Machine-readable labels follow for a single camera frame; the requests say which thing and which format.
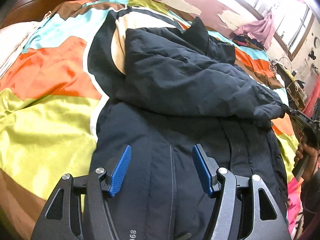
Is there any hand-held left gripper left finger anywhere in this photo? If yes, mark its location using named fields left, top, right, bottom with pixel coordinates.
left=30, top=144, right=132, bottom=240

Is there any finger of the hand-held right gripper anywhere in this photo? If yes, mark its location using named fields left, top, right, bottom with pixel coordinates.
left=282, top=104, right=309, bottom=128

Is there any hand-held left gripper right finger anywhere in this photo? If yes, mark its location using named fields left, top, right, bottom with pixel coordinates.
left=192, top=144, right=292, bottom=240

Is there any black padded jacket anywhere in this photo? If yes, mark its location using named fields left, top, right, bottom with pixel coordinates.
left=85, top=17, right=290, bottom=240

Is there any person's right forearm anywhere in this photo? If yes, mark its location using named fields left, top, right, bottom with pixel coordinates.
left=299, top=174, right=320, bottom=240

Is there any pile of dark clothes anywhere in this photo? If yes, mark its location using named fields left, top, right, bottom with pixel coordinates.
left=231, top=34, right=265, bottom=51

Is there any person's right hand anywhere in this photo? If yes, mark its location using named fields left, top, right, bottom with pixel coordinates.
left=294, top=142, right=320, bottom=178

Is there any red checked cloth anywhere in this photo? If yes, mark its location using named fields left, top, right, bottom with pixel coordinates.
left=302, top=75, right=320, bottom=117

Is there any cluttered desk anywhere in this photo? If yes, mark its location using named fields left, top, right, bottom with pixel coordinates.
left=271, top=59, right=309, bottom=110

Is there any colourful printed blanket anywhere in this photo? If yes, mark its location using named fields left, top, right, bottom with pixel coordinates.
left=0, top=0, right=304, bottom=240

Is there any white pillow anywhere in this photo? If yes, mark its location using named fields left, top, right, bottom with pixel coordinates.
left=0, top=21, right=43, bottom=78

